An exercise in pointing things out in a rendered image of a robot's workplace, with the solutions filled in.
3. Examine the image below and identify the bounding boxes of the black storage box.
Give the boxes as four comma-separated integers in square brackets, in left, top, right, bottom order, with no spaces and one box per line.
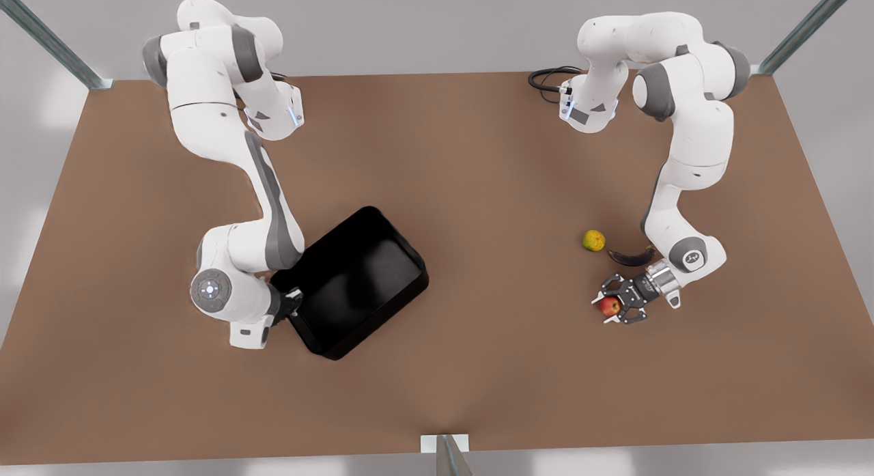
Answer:
[269,206,430,361]

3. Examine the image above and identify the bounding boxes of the dark purple eggplant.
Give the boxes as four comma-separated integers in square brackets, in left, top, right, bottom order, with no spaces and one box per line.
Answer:
[608,247,656,268]

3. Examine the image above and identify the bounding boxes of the silver frame post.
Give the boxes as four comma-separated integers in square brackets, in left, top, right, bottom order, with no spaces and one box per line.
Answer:
[0,0,114,90]
[420,434,473,476]
[750,0,862,76]

